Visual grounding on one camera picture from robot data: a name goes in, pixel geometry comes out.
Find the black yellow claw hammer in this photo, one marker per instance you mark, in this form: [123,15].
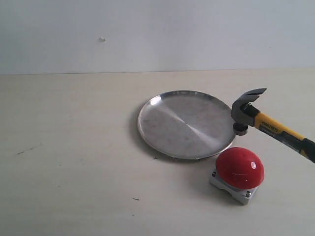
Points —
[246,115]

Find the red dome push button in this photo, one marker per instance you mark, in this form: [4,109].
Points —
[240,168]

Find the grey button base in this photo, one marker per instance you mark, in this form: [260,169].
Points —
[243,196]

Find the round steel plate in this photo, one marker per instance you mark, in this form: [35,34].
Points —
[186,124]

